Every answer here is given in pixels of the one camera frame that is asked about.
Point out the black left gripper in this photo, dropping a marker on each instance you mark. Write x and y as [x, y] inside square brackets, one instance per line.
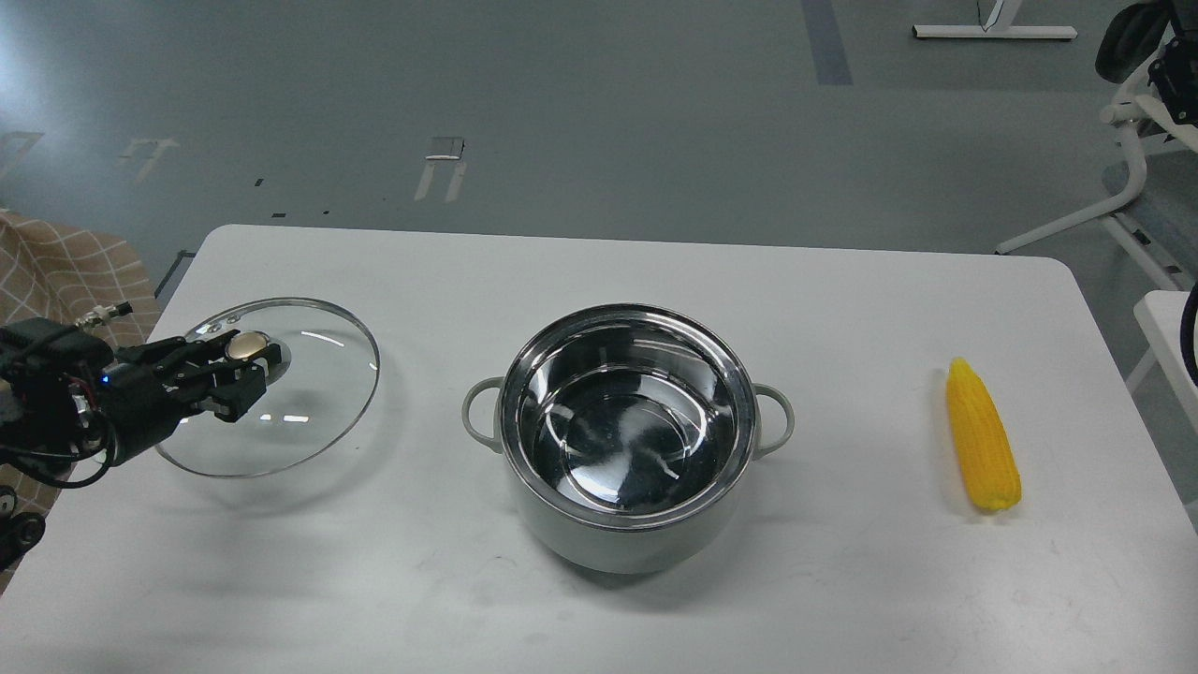
[224, 375]

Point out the glass pot lid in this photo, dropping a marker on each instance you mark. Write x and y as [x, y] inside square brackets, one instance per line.
[329, 380]

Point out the yellow corn cob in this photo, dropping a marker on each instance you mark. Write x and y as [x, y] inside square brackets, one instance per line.
[984, 455]

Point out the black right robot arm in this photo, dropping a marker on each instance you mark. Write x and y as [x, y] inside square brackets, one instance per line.
[1148, 51]

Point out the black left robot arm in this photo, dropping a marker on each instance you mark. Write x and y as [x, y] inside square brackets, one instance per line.
[74, 406]

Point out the grey pot with steel rim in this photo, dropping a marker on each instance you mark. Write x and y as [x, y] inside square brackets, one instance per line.
[627, 430]

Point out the checkered brown cloth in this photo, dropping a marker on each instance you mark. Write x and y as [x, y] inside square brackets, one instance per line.
[60, 273]

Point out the white floor bar base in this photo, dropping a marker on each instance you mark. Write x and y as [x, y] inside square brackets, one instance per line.
[998, 25]

